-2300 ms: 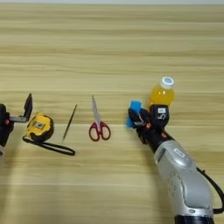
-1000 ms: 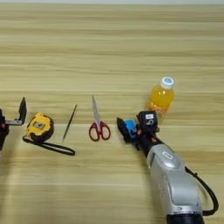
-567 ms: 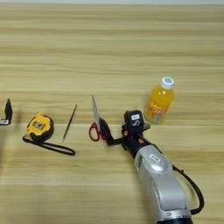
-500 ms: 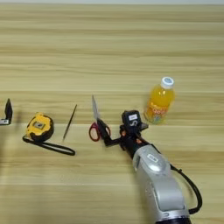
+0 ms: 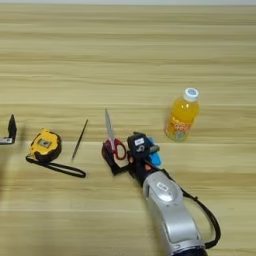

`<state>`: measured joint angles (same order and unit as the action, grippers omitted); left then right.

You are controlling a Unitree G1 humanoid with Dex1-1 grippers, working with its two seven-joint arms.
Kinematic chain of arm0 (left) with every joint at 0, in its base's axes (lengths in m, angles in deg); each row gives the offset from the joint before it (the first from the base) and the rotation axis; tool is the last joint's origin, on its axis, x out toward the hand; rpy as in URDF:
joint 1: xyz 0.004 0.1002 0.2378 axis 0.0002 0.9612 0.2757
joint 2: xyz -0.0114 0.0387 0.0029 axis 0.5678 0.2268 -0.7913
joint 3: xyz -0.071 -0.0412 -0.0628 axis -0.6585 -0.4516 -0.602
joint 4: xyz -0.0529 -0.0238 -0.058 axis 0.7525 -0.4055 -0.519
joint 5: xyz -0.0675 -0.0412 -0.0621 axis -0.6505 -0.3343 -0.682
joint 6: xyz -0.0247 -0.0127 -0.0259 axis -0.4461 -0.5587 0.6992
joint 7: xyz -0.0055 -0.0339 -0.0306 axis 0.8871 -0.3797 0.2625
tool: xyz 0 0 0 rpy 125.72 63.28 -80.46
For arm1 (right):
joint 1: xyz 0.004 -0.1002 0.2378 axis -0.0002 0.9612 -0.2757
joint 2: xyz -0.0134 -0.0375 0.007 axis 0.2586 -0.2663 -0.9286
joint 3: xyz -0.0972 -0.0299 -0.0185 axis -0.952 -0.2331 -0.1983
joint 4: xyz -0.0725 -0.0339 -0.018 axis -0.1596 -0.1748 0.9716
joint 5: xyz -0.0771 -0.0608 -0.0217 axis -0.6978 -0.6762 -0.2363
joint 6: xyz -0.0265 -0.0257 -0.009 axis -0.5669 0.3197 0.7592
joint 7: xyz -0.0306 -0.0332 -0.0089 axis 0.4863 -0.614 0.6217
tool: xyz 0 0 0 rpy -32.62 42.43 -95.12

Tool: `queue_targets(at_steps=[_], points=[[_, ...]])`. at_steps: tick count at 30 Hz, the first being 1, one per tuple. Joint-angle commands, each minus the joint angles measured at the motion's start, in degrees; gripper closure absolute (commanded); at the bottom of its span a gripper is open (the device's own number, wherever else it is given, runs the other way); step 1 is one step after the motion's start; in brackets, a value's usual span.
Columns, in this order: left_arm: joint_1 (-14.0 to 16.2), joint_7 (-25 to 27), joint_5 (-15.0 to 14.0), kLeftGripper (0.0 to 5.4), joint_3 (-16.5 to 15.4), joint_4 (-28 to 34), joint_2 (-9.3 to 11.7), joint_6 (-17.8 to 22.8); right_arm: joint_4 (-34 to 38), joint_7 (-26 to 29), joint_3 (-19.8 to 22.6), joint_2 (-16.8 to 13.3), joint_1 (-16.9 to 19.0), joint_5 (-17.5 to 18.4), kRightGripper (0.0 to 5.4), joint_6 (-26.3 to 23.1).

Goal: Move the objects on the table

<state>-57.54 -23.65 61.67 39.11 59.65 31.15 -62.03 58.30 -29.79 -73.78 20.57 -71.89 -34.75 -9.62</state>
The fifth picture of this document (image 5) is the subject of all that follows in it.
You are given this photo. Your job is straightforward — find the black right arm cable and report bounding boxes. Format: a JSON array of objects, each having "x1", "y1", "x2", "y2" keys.
[{"x1": 173, "y1": 173, "x2": 222, "y2": 250}]

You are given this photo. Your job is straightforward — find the thin black stick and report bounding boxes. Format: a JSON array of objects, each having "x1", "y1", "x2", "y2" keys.
[{"x1": 70, "y1": 119, "x2": 89, "y2": 162}]

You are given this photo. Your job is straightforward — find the orange juice bottle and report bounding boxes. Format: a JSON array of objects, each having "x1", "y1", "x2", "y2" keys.
[{"x1": 164, "y1": 87, "x2": 201, "y2": 143}]

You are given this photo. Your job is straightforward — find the red handled scissors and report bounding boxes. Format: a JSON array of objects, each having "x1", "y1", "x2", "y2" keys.
[{"x1": 101, "y1": 108, "x2": 128, "y2": 161}]

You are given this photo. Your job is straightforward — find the yellow black tape measure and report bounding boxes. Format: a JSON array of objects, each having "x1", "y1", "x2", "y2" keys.
[{"x1": 25, "y1": 128, "x2": 87, "y2": 179}]

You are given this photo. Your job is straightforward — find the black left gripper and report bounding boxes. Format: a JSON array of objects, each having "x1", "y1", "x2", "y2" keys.
[{"x1": 0, "y1": 114, "x2": 18, "y2": 145}]

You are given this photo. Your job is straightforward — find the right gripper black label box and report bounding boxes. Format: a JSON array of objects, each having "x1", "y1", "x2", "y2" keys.
[{"x1": 127, "y1": 134, "x2": 155, "y2": 160}]

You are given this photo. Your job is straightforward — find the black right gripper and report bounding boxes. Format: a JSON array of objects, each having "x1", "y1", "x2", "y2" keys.
[{"x1": 101, "y1": 131, "x2": 164, "y2": 188}]

